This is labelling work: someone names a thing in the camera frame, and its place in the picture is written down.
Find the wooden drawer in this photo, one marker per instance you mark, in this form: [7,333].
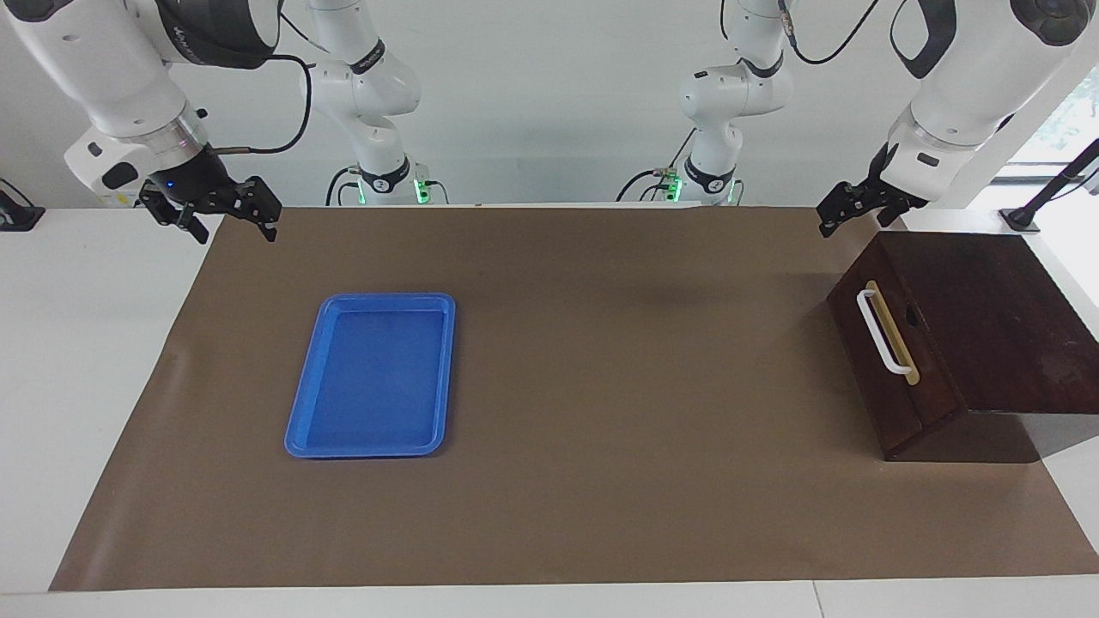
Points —
[867,360]

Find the window with frame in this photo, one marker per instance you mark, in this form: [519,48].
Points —
[1073,120]

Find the brown paper table mat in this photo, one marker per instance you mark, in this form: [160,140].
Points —
[601,386]

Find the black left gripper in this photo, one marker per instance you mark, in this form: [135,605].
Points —
[889,189]

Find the dark brown wooden cabinet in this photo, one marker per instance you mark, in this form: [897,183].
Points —
[1004,318]

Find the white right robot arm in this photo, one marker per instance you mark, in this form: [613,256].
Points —
[103,60]

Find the white wall socket box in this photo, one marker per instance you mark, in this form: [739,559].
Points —
[116,200]

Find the black clamp stand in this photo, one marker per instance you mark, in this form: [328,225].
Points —
[17,216]

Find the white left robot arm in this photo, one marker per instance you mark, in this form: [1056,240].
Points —
[970,86]

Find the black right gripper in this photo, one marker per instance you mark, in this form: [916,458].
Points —
[199,184]

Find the blue plastic tray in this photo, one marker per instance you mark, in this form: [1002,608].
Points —
[378,378]

